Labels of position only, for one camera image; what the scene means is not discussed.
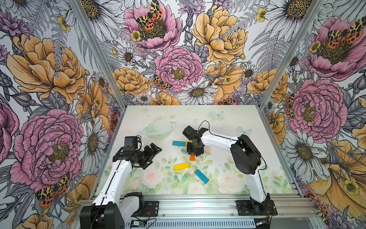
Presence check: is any teal block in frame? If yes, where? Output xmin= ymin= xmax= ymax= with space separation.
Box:
xmin=195 ymin=169 xmax=209 ymax=184
xmin=172 ymin=140 xmax=187 ymax=147

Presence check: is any long yellow block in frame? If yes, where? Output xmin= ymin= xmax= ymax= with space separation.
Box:
xmin=174 ymin=162 xmax=189 ymax=171

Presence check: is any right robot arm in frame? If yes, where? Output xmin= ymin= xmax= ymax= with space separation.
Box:
xmin=183 ymin=126 xmax=277 ymax=216

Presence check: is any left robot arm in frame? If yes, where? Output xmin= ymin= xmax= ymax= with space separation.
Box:
xmin=79 ymin=135 xmax=162 ymax=229

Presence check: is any small green circuit board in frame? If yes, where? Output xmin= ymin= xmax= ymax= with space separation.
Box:
xmin=130 ymin=219 xmax=147 ymax=229

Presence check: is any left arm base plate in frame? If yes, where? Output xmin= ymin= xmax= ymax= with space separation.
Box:
xmin=132 ymin=201 xmax=160 ymax=218

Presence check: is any aluminium front rail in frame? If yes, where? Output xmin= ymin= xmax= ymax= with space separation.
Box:
xmin=75 ymin=195 xmax=319 ymax=220

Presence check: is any white vented cable duct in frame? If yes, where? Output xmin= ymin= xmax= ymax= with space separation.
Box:
xmin=125 ymin=219 xmax=256 ymax=229

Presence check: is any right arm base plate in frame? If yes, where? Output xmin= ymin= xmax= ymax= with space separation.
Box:
xmin=235 ymin=200 xmax=278 ymax=217

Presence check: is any right aluminium corner post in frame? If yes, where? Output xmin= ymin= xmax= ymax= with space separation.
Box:
xmin=258 ymin=1 xmax=324 ymax=111

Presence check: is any aluminium corner post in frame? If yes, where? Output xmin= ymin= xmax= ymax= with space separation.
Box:
xmin=258 ymin=1 xmax=324 ymax=111
xmin=70 ymin=1 xmax=127 ymax=111

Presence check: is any left aluminium corner post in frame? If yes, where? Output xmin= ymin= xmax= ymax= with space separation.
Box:
xmin=70 ymin=1 xmax=127 ymax=111

